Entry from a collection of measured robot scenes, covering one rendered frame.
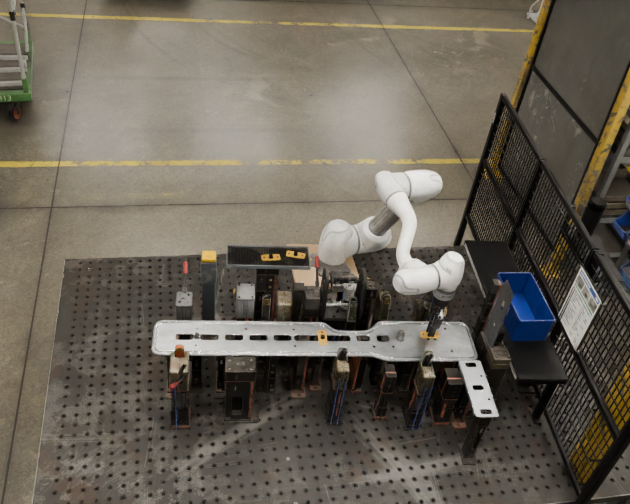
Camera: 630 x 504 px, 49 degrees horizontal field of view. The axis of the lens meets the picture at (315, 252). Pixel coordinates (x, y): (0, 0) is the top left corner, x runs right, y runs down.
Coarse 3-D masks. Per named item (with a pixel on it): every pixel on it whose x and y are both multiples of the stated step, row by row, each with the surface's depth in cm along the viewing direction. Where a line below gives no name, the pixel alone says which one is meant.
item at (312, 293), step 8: (312, 288) 308; (304, 296) 307; (312, 296) 305; (304, 304) 310; (312, 304) 306; (304, 312) 309; (312, 312) 309; (304, 320) 313; (312, 320) 314; (312, 336) 320
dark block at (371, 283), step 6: (372, 282) 310; (366, 288) 307; (372, 288) 307; (366, 294) 308; (372, 294) 308; (366, 300) 311; (372, 300) 311; (366, 306) 314; (372, 306) 314; (366, 312) 316; (366, 318) 319; (360, 324) 321; (366, 324) 321
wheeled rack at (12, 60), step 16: (0, 16) 604; (16, 32) 531; (0, 48) 613; (16, 48) 539; (32, 48) 626; (0, 64) 591; (16, 64) 594; (32, 64) 608; (0, 80) 570; (16, 80) 573; (32, 80) 590; (0, 96) 557; (16, 96) 561; (16, 112) 574
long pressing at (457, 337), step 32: (160, 320) 295; (192, 320) 296; (160, 352) 282; (192, 352) 284; (224, 352) 286; (256, 352) 288; (288, 352) 289; (320, 352) 291; (352, 352) 293; (384, 352) 295; (416, 352) 297; (448, 352) 299
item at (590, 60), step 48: (576, 0) 460; (624, 0) 411; (528, 48) 519; (576, 48) 461; (624, 48) 412; (528, 96) 527; (576, 96) 464; (624, 96) 410; (576, 144) 466; (576, 192) 466
